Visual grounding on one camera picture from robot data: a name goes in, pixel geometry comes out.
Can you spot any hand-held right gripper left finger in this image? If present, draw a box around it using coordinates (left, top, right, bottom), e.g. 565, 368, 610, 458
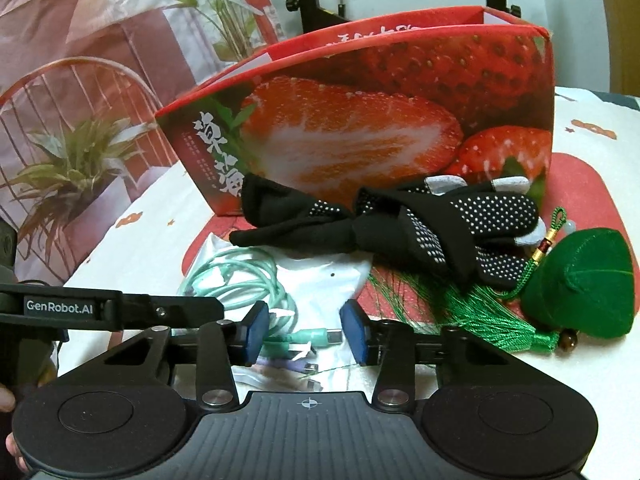
102, 301, 271, 408

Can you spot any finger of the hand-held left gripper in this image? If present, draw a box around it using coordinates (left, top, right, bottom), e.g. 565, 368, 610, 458
120, 294, 226, 331

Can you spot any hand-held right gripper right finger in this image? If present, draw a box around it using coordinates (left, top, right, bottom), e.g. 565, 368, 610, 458
340, 299, 506, 408

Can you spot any white plastic bag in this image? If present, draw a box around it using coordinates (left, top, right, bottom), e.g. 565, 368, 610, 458
177, 234, 383, 393

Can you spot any teal charging cable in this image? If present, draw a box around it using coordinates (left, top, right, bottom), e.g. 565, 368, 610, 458
177, 247, 346, 356

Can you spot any red strawberry print box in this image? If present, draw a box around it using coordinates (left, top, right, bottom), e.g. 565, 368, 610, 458
155, 6, 556, 218

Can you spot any person's left hand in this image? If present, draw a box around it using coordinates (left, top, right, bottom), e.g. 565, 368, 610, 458
0, 385, 31, 472

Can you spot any black dotted glove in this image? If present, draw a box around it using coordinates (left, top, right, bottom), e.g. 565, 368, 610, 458
229, 172, 363, 261
351, 175, 548, 291

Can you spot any plant print curtain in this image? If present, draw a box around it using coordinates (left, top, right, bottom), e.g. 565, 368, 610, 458
0, 0, 301, 286

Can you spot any green plush tassel pendant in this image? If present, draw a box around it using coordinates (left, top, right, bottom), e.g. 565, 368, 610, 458
367, 207, 637, 356

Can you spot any printed tablecloth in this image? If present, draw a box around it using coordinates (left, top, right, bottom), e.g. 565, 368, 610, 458
50, 85, 640, 480

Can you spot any purple charging cable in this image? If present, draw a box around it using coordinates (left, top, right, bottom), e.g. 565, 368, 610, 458
257, 355, 321, 376

